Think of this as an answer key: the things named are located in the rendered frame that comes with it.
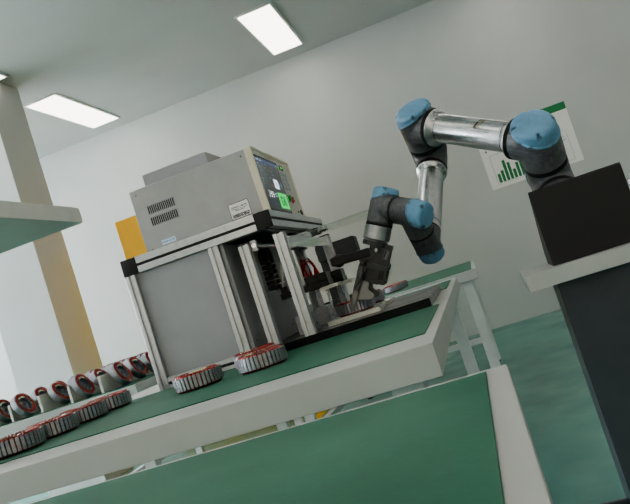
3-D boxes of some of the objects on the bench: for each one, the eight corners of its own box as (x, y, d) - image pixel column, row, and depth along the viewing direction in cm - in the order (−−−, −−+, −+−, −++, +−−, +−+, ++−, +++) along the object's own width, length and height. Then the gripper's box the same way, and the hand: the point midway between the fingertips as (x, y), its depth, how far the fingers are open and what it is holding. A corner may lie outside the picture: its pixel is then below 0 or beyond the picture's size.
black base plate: (441, 290, 243) (439, 283, 243) (432, 306, 181) (429, 297, 181) (312, 331, 253) (310, 325, 253) (260, 359, 190) (258, 351, 190)
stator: (378, 304, 209) (374, 292, 209) (373, 307, 198) (368, 294, 198) (342, 316, 211) (338, 303, 212) (335, 319, 200) (330, 307, 201)
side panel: (257, 360, 191) (221, 245, 193) (254, 362, 188) (217, 245, 190) (164, 389, 197) (129, 277, 199) (160, 391, 194) (124, 277, 196)
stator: (222, 381, 157) (217, 364, 157) (172, 397, 156) (167, 381, 156) (226, 376, 168) (221, 360, 168) (180, 391, 167) (175, 376, 168)
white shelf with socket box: (141, 409, 154) (79, 207, 157) (41, 460, 118) (-38, 195, 120) (3, 452, 161) (-55, 258, 164) (-131, 512, 125) (-203, 261, 127)
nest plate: (386, 306, 211) (385, 302, 211) (380, 310, 196) (378, 306, 196) (338, 321, 214) (337, 317, 214) (328, 327, 199) (327, 322, 199)
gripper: (389, 244, 193) (374, 317, 194) (396, 244, 212) (383, 310, 213) (358, 238, 194) (343, 310, 195) (368, 239, 214) (354, 304, 215)
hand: (354, 308), depth 205 cm, fingers open, 14 cm apart
